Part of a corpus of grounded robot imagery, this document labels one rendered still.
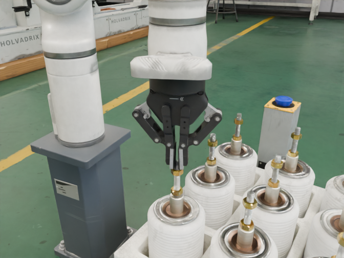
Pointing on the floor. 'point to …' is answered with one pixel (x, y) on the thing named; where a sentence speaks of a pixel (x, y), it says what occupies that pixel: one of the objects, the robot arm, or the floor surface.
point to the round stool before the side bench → (222, 9)
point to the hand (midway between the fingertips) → (177, 155)
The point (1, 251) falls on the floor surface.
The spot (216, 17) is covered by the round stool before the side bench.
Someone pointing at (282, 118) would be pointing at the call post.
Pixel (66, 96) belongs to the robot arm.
